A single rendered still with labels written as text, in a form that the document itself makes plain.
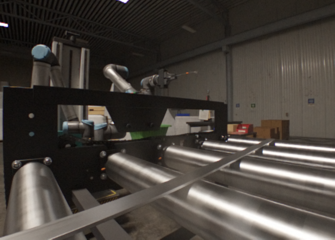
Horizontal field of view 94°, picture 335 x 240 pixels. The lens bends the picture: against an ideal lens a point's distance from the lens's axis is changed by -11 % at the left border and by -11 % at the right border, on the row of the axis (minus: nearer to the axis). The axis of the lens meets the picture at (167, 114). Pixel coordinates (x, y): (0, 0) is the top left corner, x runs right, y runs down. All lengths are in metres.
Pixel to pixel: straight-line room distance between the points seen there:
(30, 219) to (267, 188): 0.57
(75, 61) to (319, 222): 1.94
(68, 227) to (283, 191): 0.52
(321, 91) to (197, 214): 10.46
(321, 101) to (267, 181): 10.12
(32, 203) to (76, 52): 1.72
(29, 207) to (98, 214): 0.13
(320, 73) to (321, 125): 2.51
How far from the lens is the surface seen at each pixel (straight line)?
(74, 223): 0.28
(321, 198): 0.59
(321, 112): 10.64
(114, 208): 0.30
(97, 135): 1.72
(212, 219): 0.36
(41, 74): 1.45
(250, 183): 0.63
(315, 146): 1.17
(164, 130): 3.57
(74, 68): 1.93
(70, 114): 1.51
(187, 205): 0.39
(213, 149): 1.04
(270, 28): 11.45
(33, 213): 0.34
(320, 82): 10.76
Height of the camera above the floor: 1.06
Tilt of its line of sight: 1 degrees up
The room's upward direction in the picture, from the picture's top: straight up
